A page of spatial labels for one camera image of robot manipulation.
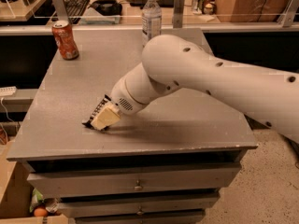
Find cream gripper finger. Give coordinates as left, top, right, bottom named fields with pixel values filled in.
left=91, top=105, right=121, bottom=130

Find black rxbar chocolate bar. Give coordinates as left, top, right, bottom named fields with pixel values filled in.
left=82, top=94, right=111, bottom=129

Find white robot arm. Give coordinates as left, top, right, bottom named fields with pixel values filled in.
left=88, top=35, right=299, bottom=143

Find red coke can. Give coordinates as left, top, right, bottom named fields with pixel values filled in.
left=52, top=21, right=79, bottom=60

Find grey top drawer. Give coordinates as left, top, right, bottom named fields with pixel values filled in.
left=28, top=163, right=241, bottom=198

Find grey drawer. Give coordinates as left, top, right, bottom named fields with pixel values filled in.
left=58, top=192, right=220, bottom=217
left=75, top=210, right=205, bottom=224
left=28, top=163, right=241, bottom=198

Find white power strip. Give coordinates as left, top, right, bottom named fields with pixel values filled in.
left=0, top=86, right=17, bottom=97

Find grey middle drawer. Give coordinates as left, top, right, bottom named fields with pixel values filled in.
left=58, top=192, right=220, bottom=217

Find black headphones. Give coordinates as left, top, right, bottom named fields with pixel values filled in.
left=91, top=0, right=122, bottom=16

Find clear plastic water bottle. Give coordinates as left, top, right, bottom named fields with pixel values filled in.
left=142, top=0, right=162, bottom=46

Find green snack bag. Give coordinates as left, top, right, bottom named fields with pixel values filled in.
left=29, top=189, right=44, bottom=213

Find black computer keyboard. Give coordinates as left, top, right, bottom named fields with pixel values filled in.
left=64, top=0, right=90, bottom=24

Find cardboard box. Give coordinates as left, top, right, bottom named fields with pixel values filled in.
left=0, top=141, right=68, bottom=224

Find orange fruit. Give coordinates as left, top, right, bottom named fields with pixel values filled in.
left=34, top=206, right=49, bottom=217

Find grey bottom drawer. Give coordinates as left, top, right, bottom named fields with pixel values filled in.
left=75, top=210, right=205, bottom=224

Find small jar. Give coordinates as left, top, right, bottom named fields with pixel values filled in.
left=204, top=3, right=214, bottom=15

